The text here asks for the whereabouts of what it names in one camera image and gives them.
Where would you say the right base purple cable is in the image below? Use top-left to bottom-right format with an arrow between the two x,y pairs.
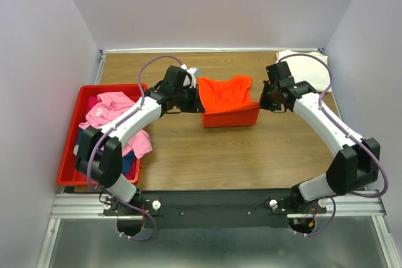
293,197 -> 337,237

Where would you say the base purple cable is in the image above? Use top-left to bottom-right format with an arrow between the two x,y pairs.
293,197 -> 337,237
106,195 -> 157,241

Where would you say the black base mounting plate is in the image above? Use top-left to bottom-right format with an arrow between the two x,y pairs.
110,189 -> 326,235

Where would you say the aluminium frame rail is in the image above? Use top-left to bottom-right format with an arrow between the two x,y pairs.
50,193 -> 386,219

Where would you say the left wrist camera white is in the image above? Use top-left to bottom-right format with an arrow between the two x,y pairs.
183,67 -> 200,88

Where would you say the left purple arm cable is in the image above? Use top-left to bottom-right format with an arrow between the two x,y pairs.
87,55 -> 189,192

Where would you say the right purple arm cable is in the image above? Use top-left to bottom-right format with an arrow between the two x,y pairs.
275,54 -> 389,199

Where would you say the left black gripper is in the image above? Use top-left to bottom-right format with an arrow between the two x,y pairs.
173,83 -> 205,113

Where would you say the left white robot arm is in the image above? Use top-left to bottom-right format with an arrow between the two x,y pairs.
75,65 -> 204,215

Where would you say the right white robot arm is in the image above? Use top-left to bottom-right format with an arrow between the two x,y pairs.
259,62 -> 380,213

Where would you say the red plastic bin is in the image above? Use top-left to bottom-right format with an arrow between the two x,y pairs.
57,84 -> 141,186

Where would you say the folded white t shirt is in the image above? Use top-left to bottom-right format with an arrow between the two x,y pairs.
285,56 -> 330,92

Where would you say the magenta t shirt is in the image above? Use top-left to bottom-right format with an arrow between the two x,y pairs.
86,96 -> 102,117

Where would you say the orange t shirt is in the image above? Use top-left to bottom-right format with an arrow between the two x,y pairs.
198,75 -> 259,128

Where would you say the navy blue printed t shirt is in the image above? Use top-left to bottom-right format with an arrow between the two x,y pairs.
73,128 -> 136,180

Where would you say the pink t shirt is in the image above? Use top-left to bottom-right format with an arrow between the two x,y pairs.
79,92 -> 153,159

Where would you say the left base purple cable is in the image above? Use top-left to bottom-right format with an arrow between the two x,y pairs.
106,195 -> 157,241

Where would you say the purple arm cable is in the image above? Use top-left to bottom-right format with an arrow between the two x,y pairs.
275,54 -> 389,199
87,55 -> 189,192

